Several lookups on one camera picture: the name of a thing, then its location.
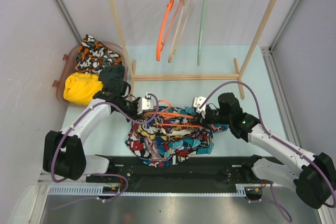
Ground dark green garment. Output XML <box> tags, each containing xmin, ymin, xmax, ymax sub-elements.
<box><xmin>98</xmin><ymin>65</ymin><xmax>125</xmax><ymax>82</ymax></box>

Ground wooden clothes rack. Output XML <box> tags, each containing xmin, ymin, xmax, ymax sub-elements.
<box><xmin>109</xmin><ymin>0</ymin><xmax>277</xmax><ymax>92</ymax></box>

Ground orange camouflage print garment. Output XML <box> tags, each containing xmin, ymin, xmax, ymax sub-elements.
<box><xmin>75</xmin><ymin>34</ymin><xmax>122</xmax><ymax>76</ymax></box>

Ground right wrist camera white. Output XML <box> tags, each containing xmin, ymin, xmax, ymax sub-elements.
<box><xmin>192</xmin><ymin>97</ymin><xmax>206</xmax><ymax>115</ymax></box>

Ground yellow garment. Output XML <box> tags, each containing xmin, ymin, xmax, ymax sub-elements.
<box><xmin>63</xmin><ymin>72</ymin><xmax>103</xmax><ymax>105</ymax></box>

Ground beige wooden hanger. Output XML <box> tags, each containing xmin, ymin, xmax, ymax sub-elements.
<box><xmin>168</xmin><ymin>0</ymin><xmax>193</xmax><ymax>63</ymax></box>

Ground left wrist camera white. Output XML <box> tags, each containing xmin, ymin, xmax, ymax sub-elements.
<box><xmin>137</xmin><ymin>92</ymin><xmax>154</xmax><ymax>115</ymax></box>

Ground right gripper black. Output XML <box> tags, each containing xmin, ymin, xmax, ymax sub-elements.
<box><xmin>190</xmin><ymin>106</ymin><xmax>231</xmax><ymax>130</ymax></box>

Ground light blue cable duct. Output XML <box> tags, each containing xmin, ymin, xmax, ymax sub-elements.
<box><xmin>48</xmin><ymin>184</ymin><xmax>249</xmax><ymax>196</ymax></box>

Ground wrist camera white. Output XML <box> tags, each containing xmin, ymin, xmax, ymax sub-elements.
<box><xmin>137</xmin><ymin>92</ymin><xmax>154</xmax><ymax>115</ymax></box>
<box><xmin>192</xmin><ymin>97</ymin><xmax>206</xmax><ymax>115</ymax></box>

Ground brown laundry basket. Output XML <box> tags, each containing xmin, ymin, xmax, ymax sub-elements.
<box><xmin>52</xmin><ymin>41</ymin><xmax>128</xmax><ymax>108</ymax></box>

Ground pale green hanger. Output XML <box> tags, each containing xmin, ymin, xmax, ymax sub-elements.
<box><xmin>197</xmin><ymin>0</ymin><xmax>207</xmax><ymax>66</ymax></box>

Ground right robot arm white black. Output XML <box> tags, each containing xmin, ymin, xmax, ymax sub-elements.
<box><xmin>193</xmin><ymin>93</ymin><xmax>335</xmax><ymax>209</ymax></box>

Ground comic print shorts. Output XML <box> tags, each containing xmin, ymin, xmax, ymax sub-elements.
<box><xmin>125</xmin><ymin>116</ymin><xmax>228</xmax><ymax>168</ymax></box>

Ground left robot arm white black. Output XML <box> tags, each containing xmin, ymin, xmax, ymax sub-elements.
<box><xmin>43</xmin><ymin>80</ymin><xmax>141</xmax><ymax>183</ymax></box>

